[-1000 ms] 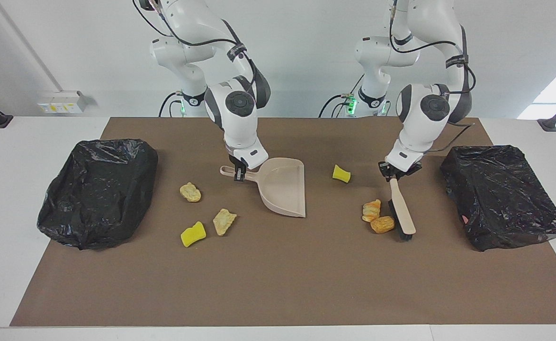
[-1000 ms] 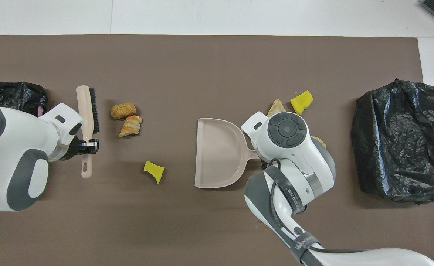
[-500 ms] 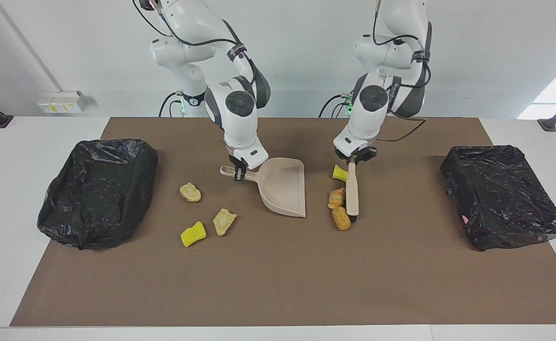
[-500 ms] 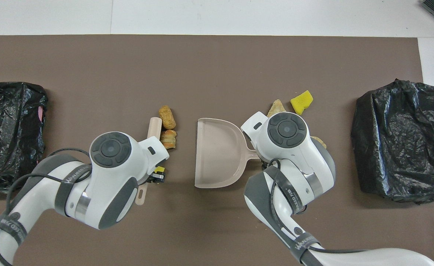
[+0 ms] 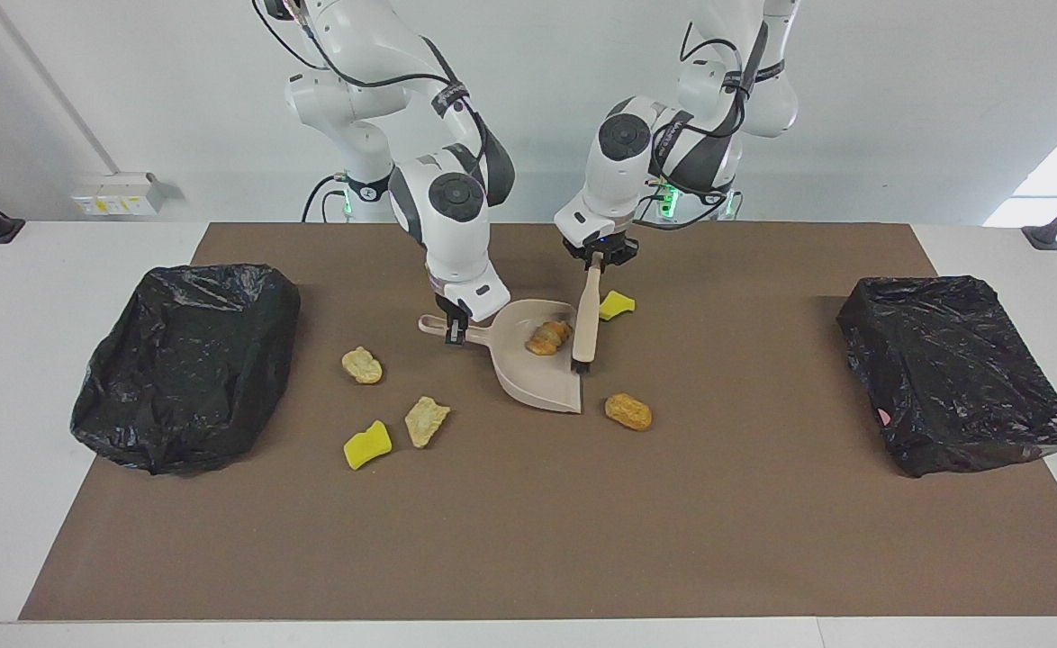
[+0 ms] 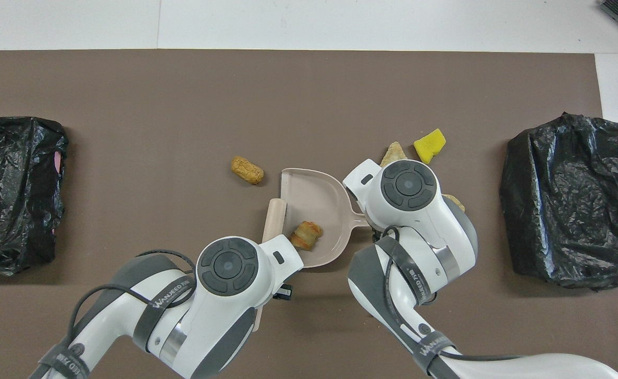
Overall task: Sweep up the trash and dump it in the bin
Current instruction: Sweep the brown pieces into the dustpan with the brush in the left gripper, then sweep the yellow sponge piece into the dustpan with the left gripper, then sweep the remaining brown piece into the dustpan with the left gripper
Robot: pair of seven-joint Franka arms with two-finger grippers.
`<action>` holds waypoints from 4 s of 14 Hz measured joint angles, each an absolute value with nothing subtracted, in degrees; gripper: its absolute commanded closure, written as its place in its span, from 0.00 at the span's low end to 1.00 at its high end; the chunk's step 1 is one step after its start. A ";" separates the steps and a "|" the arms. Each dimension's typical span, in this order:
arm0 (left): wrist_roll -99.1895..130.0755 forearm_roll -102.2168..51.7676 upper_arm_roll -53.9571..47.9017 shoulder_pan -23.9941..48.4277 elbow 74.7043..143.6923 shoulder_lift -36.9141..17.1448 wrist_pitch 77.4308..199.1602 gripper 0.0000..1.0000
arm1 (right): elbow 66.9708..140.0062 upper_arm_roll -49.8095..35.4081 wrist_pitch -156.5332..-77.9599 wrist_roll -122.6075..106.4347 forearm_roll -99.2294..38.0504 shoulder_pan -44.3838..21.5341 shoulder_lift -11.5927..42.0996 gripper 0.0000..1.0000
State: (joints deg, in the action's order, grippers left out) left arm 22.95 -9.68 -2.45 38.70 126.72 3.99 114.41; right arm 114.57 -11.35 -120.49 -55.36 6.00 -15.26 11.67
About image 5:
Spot striped toy croissant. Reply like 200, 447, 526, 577
526, 319, 574, 357

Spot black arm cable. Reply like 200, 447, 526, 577
647, 20, 756, 231
257, 0, 495, 208

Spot brown toy bread roll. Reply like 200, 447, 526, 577
604, 393, 654, 432

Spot brown table mat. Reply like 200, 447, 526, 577
18, 222, 1057, 622

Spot black bag-lined bin pink patch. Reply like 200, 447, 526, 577
836, 274, 1057, 479

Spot black bag-lined trash bin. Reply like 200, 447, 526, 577
70, 263, 302, 476

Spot beige hand brush black bristles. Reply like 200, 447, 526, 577
570, 255, 604, 375

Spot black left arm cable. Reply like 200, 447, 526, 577
647, 20, 756, 231

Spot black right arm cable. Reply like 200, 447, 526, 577
257, 0, 495, 208

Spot white wall outlet box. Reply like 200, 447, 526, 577
72, 173, 167, 217

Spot pale crumpled bread piece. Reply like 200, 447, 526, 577
341, 346, 384, 385
404, 396, 451, 449

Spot beige plastic dustpan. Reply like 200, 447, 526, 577
418, 299, 583, 415

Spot black base cable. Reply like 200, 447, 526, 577
301, 173, 350, 223

